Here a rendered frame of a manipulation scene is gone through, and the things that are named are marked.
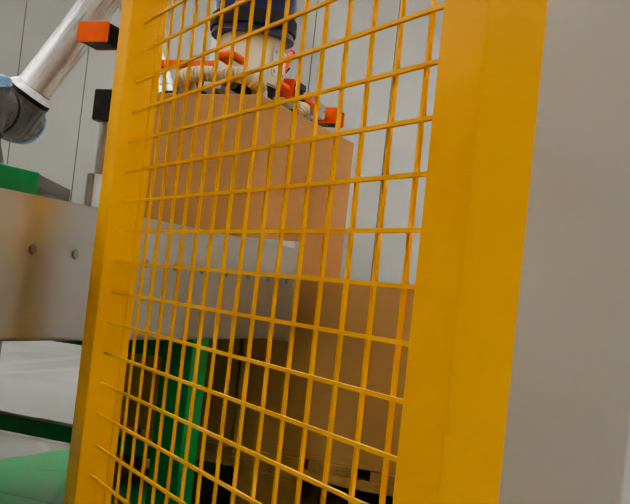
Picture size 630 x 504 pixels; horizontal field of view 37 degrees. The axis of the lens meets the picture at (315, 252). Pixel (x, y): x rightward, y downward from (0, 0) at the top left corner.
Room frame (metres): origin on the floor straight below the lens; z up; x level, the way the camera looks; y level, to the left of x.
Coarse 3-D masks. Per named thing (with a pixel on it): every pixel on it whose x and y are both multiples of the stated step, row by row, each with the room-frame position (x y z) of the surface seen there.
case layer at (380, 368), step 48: (336, 288) 2.08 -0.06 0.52; (384, 288) 2.03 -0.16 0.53; (336, 336) 2.07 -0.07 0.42; (384, 336) 2.03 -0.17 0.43; (144, 384) 2.25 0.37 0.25; (240, 384) 2.16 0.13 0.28; (384, 384) 2.03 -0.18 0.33; (288, 432) 2.11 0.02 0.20; (336, 432) 2.06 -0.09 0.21; (384, 432) 2.02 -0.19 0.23
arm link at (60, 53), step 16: (80, 0) 2.89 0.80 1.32; (96, 0) 2.88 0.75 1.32; (112, 0) 2.89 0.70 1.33; (80, 16) 2.88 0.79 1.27; (96, 16) 2.89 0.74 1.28; (64, 32) 2.89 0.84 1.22; (48, 48) 2.90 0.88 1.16; (64, 48) 2.90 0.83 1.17; (80, 48) 2.92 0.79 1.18; (32, 64) 2.91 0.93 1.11; (48, 64) 2.90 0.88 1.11; (64, 64) 2.92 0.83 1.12; (16, 80) 2.91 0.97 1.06; (32, 80) 2.90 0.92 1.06; (48, 80) 2.91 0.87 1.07; (32, 96) 2.90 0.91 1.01; (48, 96) 2.95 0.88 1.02; (32, 112) 2.92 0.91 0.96; (16, 128) 2.90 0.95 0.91; (32, 128) 2.96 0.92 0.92
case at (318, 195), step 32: (160, 96) 2.27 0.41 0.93; (192, 96) 2.23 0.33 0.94; (224, 96) 2.20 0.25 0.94; (256, 96) 2.17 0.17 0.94; (192, 128) 2.23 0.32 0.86; (288, 128) 2.31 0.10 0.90; (320, 128) 2.48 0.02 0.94; (160, 160) 2.26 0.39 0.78; (224, 160) 2.19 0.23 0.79; (256, 160) 2.17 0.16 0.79; (320, 160) 2.50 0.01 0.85; (160, 192) 2.26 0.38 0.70; (192, 192) 2.22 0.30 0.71; (256, 192) 2.19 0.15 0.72; (320, 192) 2.52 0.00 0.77; (192, 224) 2.22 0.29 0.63; (224, 224) 2.18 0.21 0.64; (256, 224) 2.20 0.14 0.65; (288, 224) 2.36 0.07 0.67; (320, 224) 2.54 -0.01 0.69; (320, 256) 2.57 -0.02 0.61
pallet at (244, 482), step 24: (120, 432) 2.27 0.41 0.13; (144, 432) 2.24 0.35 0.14; (216, 456) 2.17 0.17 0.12; (240, 456) 2.15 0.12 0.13; (288, 456) 2.10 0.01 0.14; (120, 480) 2.31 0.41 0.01; (240, 480) 2.14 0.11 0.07; (264, 480) 2.12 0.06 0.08; (288, 480) 2.10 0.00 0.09; (336, 480) 2.06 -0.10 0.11; (360, 480) 2.04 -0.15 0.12
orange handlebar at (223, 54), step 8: (224, 56) 2.35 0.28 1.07; (240, 56) 2.38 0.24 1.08; (168, 64) 2.52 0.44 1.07; (184, 64) 2.51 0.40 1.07; (192, 64) 2.50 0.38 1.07; (208, 64) 2.48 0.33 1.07; (240, 64) 2.40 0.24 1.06; (280, 88) 2.64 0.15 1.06; (288, 88) 2.67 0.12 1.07; (312, 104) 2.85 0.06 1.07; (328, 112) 2.98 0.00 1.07
